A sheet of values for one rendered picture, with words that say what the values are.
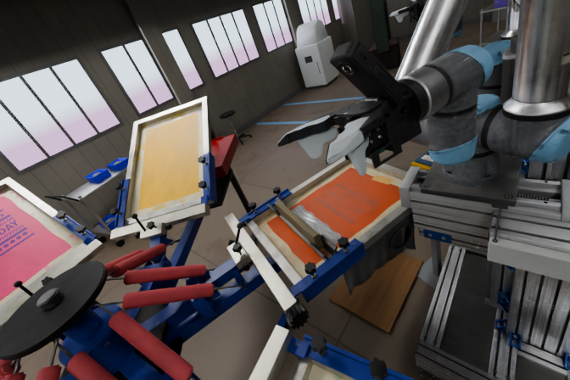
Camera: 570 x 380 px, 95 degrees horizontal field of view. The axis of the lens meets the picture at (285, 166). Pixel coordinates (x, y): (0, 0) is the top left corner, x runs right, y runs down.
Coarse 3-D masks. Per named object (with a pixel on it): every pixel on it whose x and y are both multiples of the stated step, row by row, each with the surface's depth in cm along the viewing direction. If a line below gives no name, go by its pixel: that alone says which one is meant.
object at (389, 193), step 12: (372, 192) 133; (384, 192) 130; (396, 192) 127; (384, 204) 122; (324, 216) 129; (336, 216) 126; (372, 216) 119; (336, 228) 120; (348, 228) 117; (360, 228) 115; (300, 240) 121; (300, 252) 115; (312, 252) 113; (324, 252) 110
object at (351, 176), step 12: (336, 180) 152; (348, 180) 148; (360, 180) 144; (372, 180) 141; (324, 192) 146; (300, 204) 143; (312, 204) 140; (276, 228) 133; (288, 228) 130; (288, 240) 123
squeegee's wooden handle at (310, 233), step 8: (280, 208) 129; (288, 216) 123; (296, 216) 119; (296, 224) 118; (304, 224) 113; (304, 232) 114; (312, 232) 108; (312, 240) 108; (320, 240) 107; (320, 248) 109
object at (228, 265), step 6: (222, 264) 112; (228, 264) 111; (234, 264) 110; (252, 264) 112; (216, 270) 110; (222, 270) 109; (228, 270) 108; (234, 270) 109; (240, 270) 110; (210, 276) 108; (216, 276) 107; (222, 276) 107; (228, 276) 108; (216, 282) 106; (222, 282) 108
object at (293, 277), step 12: (336, 168) 159; (372, 168) 149; (384, 168) 140; (396, 168) 137; (312, 180) 153; (300, 192) 151; (264, 216) 143; (396, 216) 109; (252, 228) 134; (372, 228) 108; (384, 228) 107; (264, 240) 123; (360, 240) 105; (372, 240) 106; (276, 252) 115; (288, 264) 107; (288, 276) 102
